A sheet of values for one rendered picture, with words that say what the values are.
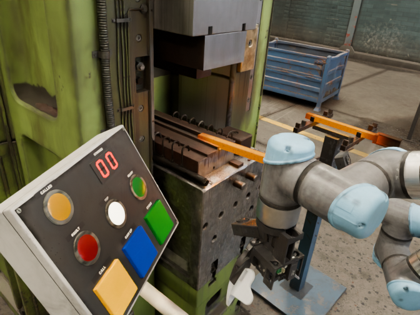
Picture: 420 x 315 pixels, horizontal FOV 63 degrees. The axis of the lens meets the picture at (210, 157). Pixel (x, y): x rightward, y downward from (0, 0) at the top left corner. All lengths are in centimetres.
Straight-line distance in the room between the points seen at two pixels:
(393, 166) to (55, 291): 56
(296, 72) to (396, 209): 406
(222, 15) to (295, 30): 871
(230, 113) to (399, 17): 748
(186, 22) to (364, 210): 66
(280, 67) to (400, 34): 418
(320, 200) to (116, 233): 38
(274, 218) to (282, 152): 12
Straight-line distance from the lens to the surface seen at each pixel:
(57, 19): 93
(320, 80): 480
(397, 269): 94
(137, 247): 72
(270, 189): 57
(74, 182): 65
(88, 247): 63
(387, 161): 60
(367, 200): 50
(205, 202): 112
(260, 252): 65
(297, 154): 53
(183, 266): 138
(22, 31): 123
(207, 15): 98
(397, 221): 97
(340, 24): 915
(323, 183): 51
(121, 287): 67
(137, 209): 75
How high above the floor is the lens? 151
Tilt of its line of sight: 28 degrees down
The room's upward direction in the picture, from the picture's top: 4 degrees clockwise
